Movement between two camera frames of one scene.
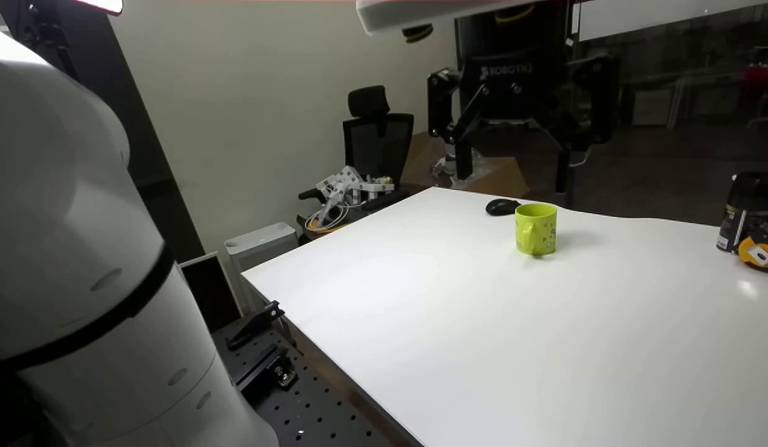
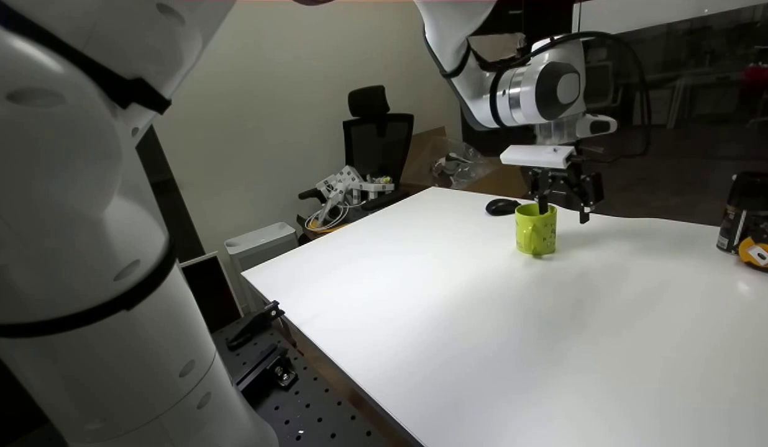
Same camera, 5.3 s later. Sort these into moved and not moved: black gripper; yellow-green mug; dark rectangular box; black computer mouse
Moved: black gripper
Not moved: dark rectangular box; black computer mouse; yellow-green mug
